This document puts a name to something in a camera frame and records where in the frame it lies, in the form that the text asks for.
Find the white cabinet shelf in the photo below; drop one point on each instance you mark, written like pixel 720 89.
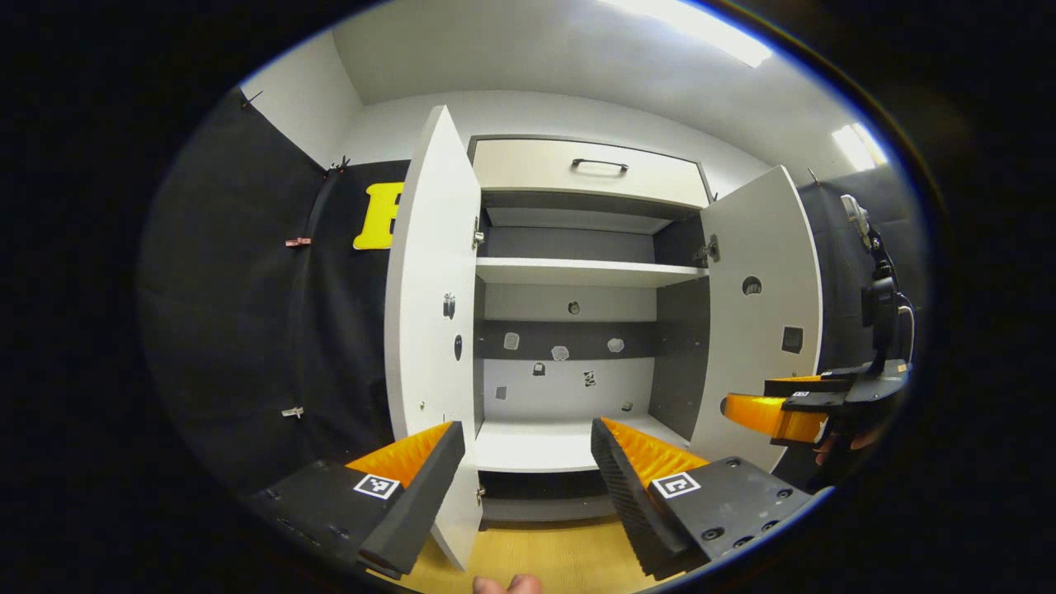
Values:
pixel 577 272

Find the black backdrop cloth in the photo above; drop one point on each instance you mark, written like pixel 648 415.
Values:
pixel 231 330

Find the small ceiling light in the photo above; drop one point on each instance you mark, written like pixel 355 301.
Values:
pixel 858 146

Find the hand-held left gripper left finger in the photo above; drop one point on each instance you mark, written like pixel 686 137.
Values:
pixel 421 503

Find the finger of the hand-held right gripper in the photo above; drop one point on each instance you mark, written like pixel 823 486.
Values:
pixel 771 414
pixel 813 385

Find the pink clip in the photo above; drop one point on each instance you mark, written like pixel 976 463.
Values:
pixel 297 242

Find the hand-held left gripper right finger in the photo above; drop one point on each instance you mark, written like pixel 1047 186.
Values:
pixel 631 503

